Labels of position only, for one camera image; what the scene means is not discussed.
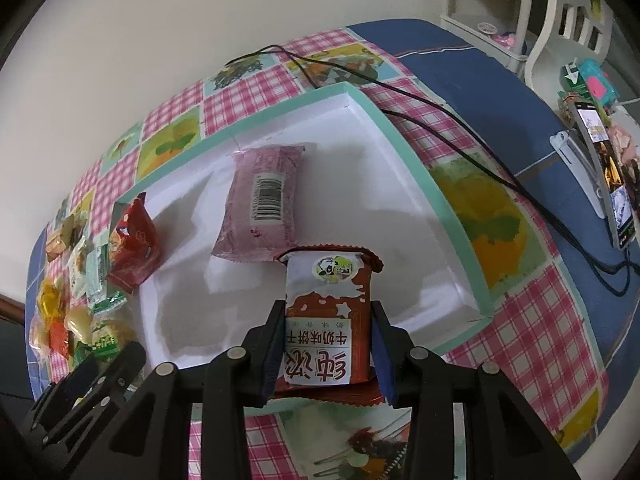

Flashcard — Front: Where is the blue checked bedsheet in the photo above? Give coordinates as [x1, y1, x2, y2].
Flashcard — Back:
[25, 19, 640, 461]

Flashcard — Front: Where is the brown white biscuit packet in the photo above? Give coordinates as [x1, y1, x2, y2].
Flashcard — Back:
[274, 245, 386, 406]

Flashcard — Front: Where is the pink snack packet with barcode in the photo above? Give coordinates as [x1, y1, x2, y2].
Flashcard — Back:
[211, 144, 307, 263]

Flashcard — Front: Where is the green box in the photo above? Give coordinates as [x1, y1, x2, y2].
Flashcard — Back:
[560, 62, 586, 98]

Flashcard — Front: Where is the white tray with teal rim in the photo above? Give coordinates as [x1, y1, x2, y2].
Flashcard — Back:
[112, 81, 496, 411]

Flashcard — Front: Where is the smartphone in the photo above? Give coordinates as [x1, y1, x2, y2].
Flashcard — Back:
[570, 100, 638, 251]

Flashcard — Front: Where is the white phone stand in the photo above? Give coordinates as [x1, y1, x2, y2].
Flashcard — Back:
[550, 130, 608, 218]

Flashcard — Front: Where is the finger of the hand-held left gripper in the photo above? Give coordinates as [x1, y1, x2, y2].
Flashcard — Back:
[27, 360, 101, 433]
[42, 342, 148, 448]

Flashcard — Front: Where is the white chair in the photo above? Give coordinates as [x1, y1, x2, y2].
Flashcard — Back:
[522, 0, 618, 91]

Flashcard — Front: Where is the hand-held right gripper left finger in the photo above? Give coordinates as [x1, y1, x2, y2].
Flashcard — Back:
[97, 300, 288, 480]

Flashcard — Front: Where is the pile of assorted snack packets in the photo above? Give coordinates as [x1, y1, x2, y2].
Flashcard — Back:
[29, 220, 138, 368]

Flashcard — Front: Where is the red snack packet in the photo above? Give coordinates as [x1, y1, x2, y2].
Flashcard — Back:
[106, 195, 163, 295]

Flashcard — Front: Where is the pink checked printed tablecloth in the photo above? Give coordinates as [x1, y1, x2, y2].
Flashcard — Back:
[30, 27, 613, 480]

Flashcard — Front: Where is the teal packet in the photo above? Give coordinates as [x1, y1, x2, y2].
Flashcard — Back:
[580, 59, 618, 106]

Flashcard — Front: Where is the black cable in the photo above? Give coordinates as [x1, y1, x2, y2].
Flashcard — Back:
[380, 107, 631, 297]
[223, 45, 631, 273]

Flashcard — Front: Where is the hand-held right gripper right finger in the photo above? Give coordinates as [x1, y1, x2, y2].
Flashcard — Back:
[367, 300, 576, 480]

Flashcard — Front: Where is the yellow transparent snack packet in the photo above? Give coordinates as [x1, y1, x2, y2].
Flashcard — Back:
[37, 280, 68, 325]

